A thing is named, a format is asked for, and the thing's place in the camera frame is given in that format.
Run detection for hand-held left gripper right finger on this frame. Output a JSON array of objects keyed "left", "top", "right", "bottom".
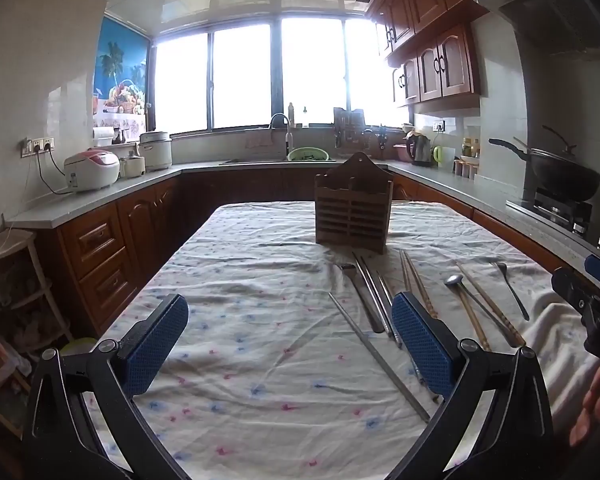
[{"left": 385, "top": 291, "right": 554, "bottom": 480}]

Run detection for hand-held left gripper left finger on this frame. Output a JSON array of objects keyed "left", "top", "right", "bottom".
[{"left": 22, "top": 294, "right": 191, "bottom": 480}]

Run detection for wooden chopstick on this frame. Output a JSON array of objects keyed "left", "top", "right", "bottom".
[
  {"left": 456, "top": 261, "right": 527, "bottom": 348},
  {"left": 399, "top": 250, "right": 413, "bottom": 295},
  {"left": 459, "top": 287, "right": 492, "bottom": 352},
  {"left": 404, "top": 250, "right": 439, "bottom": 319}
]

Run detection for small metal fork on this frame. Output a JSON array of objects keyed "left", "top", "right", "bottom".
[{"left": 491, "top": 260, "right": 531, "bottom": 322}]

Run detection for metal spoon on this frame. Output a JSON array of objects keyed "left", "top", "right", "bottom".
[{"left": 444, "top": 274, "right": 527, "bottom": 348}]

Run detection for wooden utensil holder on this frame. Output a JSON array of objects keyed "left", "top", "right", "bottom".
[{"left": 314, "top": 151, "right": 395, "bottom": 256}]

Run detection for person's right hand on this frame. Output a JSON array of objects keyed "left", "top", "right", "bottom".
[{"left": 569, "top": 362, "right": 600, "bottom": 448}]

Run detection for green plastic bowl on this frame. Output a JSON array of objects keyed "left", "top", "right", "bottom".
[{"left": 60, "top": 337, "right": 99, "bottom": 357}]

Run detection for gas stove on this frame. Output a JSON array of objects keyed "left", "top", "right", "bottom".
[{"left": 505, "top": 186, "right": 600, "bottom": 252}]

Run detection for black wok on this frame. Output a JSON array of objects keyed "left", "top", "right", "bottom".
[{"left": 488, "top": 125, "right": 600, "bottom": 202}]

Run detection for white floral tablecloth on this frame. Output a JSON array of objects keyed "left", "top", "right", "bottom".
[{"left": 82, "top": 201, "right": 600, "bottom": 480}]

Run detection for brown wooden lower cabinets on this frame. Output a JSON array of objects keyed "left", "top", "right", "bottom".
[{"left": 35, "top": 167, "right": 583, "bottom": 342}]

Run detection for brown wooden cabinets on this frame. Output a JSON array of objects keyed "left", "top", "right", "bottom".
[
  {"left": 35, "top": 167, "right": 583, "bottom": 342},
  {"left": 367, "top": 0, "right": 512, "bottom": 109}
]

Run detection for wooden corner shelf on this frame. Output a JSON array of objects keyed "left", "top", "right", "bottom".
[{"left": 0, "top": 229, "right": 74, "bottom": 437}]

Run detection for grey kitchen countertop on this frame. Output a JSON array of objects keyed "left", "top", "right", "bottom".
[{"left": 5, "top": 159, "right": 600, "bottom": 271}]

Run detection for row of spice jars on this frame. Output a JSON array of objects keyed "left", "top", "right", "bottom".
[{"left": 452, "top": 157, "right": 481, "bottom": 181}]

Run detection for pink and white rice cooker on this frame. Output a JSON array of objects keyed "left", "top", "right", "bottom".
[{"left": 63, "top": 149, "right": 121, "bottom": 193}]

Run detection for tall white rice cooker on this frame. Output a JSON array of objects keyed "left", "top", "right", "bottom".
[{"left": 138, "top": 131, "right": 174, "bottom": 172}]

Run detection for steel electric kettle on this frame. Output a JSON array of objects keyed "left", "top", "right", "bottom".
[{"left": 404, "top": 131, "right": 434, "bottom": 167}]

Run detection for kitchen sink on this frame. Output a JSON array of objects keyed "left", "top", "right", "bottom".
[{"left": 219, "top": 157, "right": 342, "bottom": 167}]

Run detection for green plastic colander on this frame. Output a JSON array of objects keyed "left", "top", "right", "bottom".
[{"left": 286, "top": 146, "right": 331, "bottom": 163}]

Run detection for dish drying rack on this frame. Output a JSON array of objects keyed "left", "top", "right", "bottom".
[{"left": 332, "top": 106, "right": 377, "bottom": 149}]

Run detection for chrome sink faucet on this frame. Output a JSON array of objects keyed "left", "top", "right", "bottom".
[{"left": 268, "top": 113, "right": 295, "bottom": 162}]

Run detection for brown wooden upper cabinets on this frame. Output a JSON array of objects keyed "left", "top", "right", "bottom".
[{"left": 367, "top": 0, "right": 512, "bottom": 109}]

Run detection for kitchen window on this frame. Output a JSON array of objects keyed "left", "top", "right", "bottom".
[{"left": 150, "top": 17, "right": 411, "bottom": 137}]

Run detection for white pitcher green handle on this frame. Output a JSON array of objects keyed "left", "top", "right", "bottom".
[{"left": 432, "top": 145, "right": 456, "bottom": 169}]

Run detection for black power cable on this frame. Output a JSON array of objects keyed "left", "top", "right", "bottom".
[{"left": 34, "top": 147, "right": 75, "bottom": 196}]

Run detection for wall socket strip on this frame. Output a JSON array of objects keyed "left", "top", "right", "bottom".
[{"left": 22, "top": 137, "right": 56, "bottom": 157}]

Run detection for tropical fruit wall poster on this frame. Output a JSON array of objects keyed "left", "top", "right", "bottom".
[{"left": 92, "top": 15, "right": 152, "bottom": 129}]

